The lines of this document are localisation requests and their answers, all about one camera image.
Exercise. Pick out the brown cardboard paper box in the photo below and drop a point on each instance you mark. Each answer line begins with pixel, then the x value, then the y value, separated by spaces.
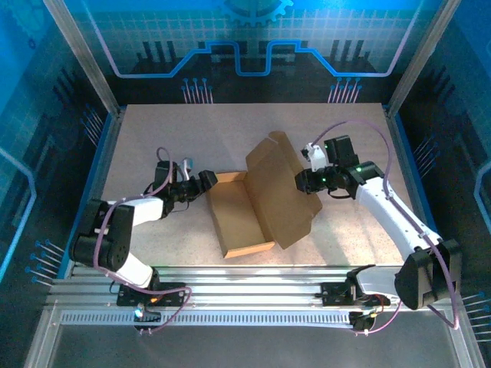
pixel 276 199

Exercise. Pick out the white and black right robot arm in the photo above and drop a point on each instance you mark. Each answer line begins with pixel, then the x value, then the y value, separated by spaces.
pixel 387 214

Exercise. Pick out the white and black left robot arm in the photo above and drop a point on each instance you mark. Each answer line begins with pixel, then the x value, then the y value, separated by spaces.
pixel 115 237

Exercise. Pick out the grey front platform panel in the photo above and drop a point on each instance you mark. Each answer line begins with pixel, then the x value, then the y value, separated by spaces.
pixel 249 347

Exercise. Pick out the aluminium side rail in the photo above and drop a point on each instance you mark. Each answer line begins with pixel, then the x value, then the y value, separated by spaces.
pixel 412 153
pixel 103 153

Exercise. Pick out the aluminium front frame rails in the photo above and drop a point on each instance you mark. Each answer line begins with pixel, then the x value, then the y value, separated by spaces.
pixel 249 283

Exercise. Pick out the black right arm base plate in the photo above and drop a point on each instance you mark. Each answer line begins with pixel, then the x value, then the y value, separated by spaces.
pixel 333 293

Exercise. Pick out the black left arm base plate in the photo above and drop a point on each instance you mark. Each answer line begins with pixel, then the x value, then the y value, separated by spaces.
pixel 130 295

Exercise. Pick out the aluminium corner post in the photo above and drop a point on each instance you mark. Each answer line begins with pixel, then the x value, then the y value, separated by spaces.
pixel 82 57
pixel 420 57

